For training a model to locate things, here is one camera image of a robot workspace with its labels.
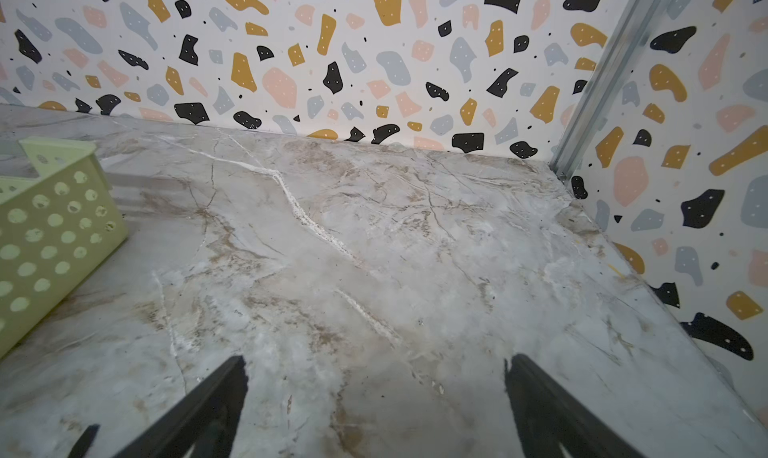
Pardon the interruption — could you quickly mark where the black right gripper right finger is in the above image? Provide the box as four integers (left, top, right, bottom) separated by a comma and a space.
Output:
504, 354, 641, 457

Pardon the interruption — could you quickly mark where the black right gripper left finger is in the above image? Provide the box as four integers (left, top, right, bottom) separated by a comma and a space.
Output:
117, 355, 248, 457

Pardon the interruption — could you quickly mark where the light green plastic bin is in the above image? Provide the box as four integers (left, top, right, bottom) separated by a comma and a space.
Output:
1, 137, 128, 354

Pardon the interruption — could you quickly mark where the aluminium corner frame post right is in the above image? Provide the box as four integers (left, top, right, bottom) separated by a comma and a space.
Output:
549, 0, 670, 182

